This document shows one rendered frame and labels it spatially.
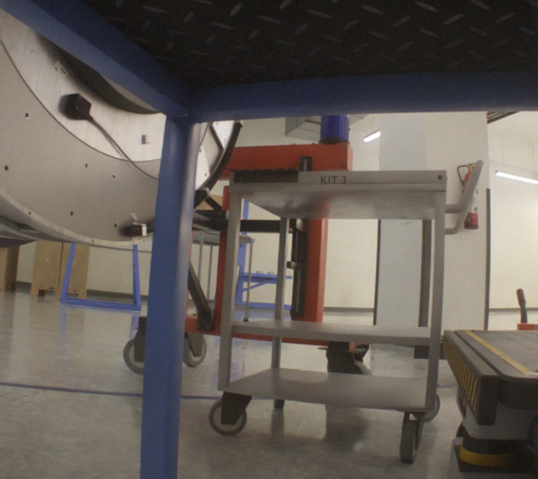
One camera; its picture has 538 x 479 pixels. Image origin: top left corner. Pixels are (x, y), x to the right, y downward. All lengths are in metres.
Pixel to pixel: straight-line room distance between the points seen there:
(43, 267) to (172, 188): 6.84
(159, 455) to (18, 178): 0.51
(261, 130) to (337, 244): 3.00
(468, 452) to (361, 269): 10.74
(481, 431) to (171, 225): 0.48
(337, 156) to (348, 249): 9.44
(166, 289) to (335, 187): 0.78
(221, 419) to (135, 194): 0.61
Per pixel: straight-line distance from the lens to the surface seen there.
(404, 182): 1.20
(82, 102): 0.94
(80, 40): 0.39
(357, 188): 1.21
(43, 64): 0.91
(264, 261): 10.50
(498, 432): 0.72
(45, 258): 7.32
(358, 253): 11.45
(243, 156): 2.06
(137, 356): 2.12
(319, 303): 1.91
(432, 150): 4.00
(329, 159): 1.94
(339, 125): 1.99
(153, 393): 0.51
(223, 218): 2.00
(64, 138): 0.94
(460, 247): 4.05
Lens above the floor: 0.40
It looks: 11 degrees up
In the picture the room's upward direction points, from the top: 4 degrees clockwise
